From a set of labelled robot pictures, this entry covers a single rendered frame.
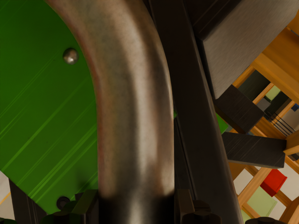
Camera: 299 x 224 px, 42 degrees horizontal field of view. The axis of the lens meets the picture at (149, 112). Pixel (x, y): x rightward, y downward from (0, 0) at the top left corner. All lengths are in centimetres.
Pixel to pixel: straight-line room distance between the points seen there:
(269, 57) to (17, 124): 83
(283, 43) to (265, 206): 284
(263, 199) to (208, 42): 351
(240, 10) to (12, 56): 19
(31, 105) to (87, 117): 4
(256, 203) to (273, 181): 41
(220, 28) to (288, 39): 73
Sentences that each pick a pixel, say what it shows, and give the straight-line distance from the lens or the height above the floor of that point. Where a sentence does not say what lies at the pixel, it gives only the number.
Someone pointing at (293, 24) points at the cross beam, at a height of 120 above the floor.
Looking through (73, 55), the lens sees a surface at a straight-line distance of 27.
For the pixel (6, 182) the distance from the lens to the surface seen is 56.
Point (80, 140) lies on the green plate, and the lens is 28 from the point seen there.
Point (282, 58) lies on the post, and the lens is 105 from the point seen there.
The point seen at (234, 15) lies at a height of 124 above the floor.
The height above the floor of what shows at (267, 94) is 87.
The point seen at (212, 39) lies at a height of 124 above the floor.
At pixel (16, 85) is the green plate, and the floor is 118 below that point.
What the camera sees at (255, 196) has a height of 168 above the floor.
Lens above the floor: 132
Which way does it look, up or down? 14 degrees down
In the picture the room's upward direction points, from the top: 134 degrees clockwise
